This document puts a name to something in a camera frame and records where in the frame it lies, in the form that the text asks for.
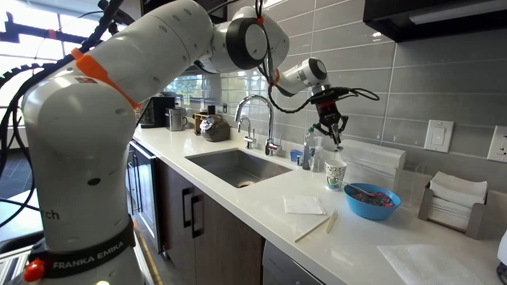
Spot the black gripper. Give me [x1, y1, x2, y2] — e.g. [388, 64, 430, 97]
[311, 87, 349, 138]

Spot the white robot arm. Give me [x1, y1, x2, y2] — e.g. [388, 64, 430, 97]
[18, 0, 330, 285]

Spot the white paper cup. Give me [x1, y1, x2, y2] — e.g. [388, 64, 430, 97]
[325, 162, 347, 190]

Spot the blue bowl with contents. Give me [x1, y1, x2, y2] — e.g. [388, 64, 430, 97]
[344, 182, 403, 222]

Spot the clear dish soap bottle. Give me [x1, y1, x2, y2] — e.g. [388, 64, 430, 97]
[301, 127, 322, 173]

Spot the blue sponge holder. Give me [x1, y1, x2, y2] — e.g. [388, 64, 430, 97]
[290, 149, 303, 163]

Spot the white paper towel dispenser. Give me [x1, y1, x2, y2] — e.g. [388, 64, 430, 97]
[339, 140, 406, 192]

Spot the chrome gooseneck faucet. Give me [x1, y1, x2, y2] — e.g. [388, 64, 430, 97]
[233, 94, 282, 157]

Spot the small chrome side tap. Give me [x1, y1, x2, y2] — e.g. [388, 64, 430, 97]
[238, 116, 257, 149]

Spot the small white folded napkin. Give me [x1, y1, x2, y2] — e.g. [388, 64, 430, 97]
[284, 197, 325, 216]

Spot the short wooden stir stick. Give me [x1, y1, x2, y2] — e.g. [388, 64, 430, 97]
[327, 209, 338, 233]

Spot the long wooden stir stick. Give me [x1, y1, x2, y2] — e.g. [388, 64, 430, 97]
[293, 214, 335, 243]

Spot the stainless steel sink basin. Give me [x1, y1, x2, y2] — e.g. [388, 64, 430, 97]
[189, 149, 289, 189]

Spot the metal napkin holder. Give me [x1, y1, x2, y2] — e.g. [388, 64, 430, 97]
[419, 171, 488, 239]

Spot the large white paper napkin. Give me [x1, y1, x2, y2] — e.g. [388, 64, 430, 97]
[377, 244, 483, 285]

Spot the black coffee machine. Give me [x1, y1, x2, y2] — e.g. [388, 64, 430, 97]
[141, 97, 176, 129]

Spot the dark wooden base cabinet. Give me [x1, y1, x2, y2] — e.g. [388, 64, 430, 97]
[124, 136, 327, 285]

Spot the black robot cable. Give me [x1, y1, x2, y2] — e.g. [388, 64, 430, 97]
[252, 0, 382, 116]

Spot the white wall outlet plate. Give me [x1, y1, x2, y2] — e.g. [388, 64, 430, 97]
[425, 121, 453, 152]

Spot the white wall switch plate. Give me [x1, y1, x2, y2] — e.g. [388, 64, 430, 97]
[487, 125, 507, 163]

